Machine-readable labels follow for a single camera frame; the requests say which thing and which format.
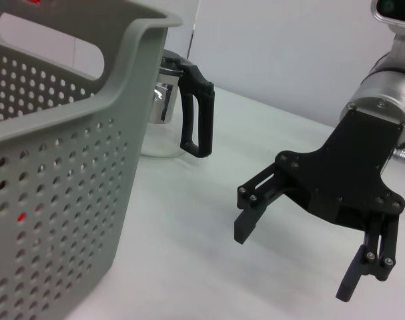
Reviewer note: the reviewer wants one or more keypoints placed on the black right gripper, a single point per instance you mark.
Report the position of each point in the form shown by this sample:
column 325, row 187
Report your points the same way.
column 349, row 173

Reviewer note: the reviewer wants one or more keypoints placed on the grey perforated storage bin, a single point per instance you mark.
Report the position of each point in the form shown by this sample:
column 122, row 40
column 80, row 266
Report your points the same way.
column 72, row 200

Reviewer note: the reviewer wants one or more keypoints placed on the orange bin clip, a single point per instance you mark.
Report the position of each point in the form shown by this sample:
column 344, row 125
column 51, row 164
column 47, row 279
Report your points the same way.
column 42, row 2

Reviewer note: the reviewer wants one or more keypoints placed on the glass teapot black lid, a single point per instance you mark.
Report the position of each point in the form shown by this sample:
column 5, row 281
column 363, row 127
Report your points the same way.
column 195, row 110

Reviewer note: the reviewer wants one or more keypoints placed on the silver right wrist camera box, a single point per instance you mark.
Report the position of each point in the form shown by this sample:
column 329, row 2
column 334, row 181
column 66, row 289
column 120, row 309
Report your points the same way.
column 395, row 11

